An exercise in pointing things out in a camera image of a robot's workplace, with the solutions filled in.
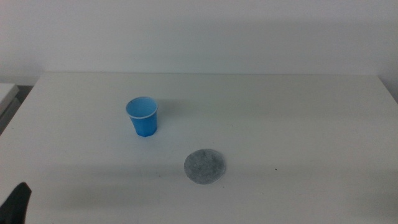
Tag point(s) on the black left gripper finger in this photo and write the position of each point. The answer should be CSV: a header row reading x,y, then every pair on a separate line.
x,y
15,205

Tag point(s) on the blue plastic cup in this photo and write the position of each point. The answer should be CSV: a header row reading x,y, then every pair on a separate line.
x,y
144,123

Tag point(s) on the round grey felt cup mat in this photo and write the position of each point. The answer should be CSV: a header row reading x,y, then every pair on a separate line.
x,y
204,166

